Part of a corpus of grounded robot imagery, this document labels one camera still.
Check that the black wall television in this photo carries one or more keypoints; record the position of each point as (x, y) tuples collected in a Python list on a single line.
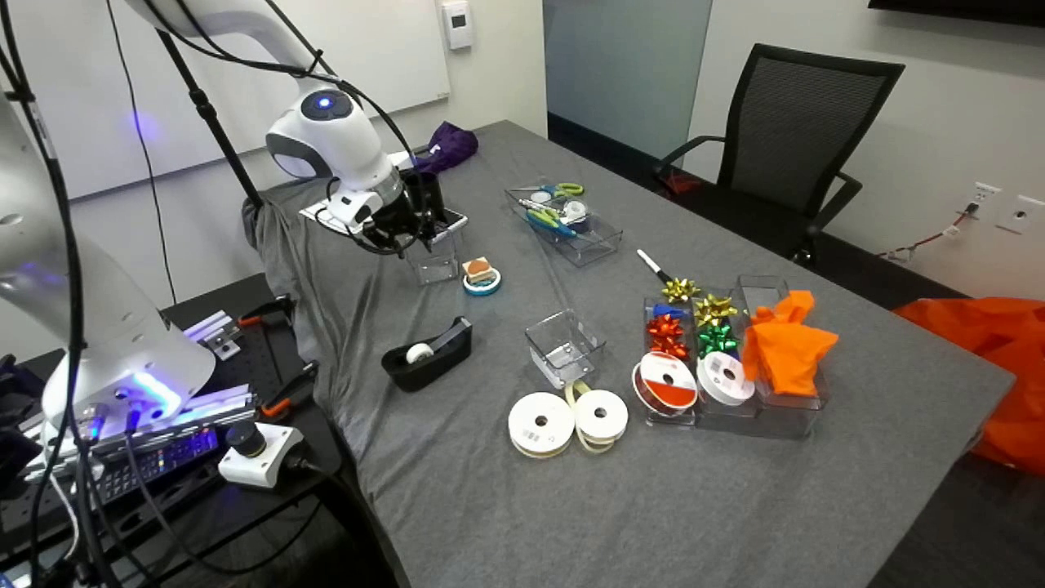
[(957, 9)]

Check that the white spool gold ribbon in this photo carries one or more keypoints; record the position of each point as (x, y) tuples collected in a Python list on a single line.
[(602, 423), (540, 424)]

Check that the black equipment cart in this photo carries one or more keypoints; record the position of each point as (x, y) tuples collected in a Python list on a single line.
[(216, 526)]

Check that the grey tablecloth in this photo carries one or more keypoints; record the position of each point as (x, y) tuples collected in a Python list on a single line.
[(544, 512)]

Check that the pen with white tip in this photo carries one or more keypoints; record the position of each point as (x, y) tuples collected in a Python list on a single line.
[(650, 267)]

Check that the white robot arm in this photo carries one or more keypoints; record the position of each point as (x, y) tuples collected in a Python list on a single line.
[(327, 142)]

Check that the red gift bow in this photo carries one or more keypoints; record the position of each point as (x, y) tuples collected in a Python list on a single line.
[(666, 334)]

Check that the orange plastic piece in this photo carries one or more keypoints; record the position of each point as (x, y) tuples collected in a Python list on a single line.
[(788, 347)]

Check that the red ribbon spool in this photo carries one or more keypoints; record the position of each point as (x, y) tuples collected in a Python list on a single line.
[(666, 386)]

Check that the clear plastic organizer tray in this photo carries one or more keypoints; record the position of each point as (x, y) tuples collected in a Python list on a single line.
[(788, 412)]

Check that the small blue round item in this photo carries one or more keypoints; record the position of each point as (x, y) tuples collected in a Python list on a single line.
[(481, 288)]

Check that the small white round item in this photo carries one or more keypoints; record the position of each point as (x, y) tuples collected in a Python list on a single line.
[(540, 199)]

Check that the gold gift bow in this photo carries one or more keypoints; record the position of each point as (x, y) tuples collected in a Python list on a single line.
[(715, 308), (680, 288)]

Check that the orange bag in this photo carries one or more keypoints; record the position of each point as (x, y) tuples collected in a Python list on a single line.
[(1000, 347)]

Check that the green gift bow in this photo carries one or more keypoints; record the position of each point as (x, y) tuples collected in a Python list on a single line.
[(715, 337)]

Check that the small white tape roll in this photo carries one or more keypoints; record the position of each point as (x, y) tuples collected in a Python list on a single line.
[(572, 213)]

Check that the long clear plastic tray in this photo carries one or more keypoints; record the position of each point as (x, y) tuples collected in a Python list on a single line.
[(599, 247)]

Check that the white wall thermostat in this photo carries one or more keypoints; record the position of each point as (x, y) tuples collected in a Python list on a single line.
[(458, 19)]

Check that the black stand pole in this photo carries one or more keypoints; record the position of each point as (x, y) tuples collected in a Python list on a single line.
[(206, 115)]

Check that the blue gift bow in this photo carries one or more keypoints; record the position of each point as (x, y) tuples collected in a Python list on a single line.
[(663, 312)]

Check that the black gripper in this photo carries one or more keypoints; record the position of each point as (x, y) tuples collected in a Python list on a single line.
[(408, 213)]

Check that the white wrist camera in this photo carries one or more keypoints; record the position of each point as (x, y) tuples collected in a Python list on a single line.
[(347, 211)]

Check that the black tape dispenser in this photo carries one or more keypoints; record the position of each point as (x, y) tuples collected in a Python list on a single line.
[(443, 361)]

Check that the small clear plastic box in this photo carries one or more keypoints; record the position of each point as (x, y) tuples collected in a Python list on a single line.
[(564, 353)]

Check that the black mesh office chair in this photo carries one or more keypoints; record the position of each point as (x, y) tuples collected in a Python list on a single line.
[(803, 120)]

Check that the green ribbon item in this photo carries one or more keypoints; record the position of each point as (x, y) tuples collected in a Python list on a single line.
[(568, 191)]

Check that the white wall outlet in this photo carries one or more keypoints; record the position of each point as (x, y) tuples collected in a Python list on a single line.
[(1024, 213), (987, 197)]

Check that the square clear container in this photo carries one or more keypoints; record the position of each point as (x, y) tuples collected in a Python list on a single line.
[(443, 267)]

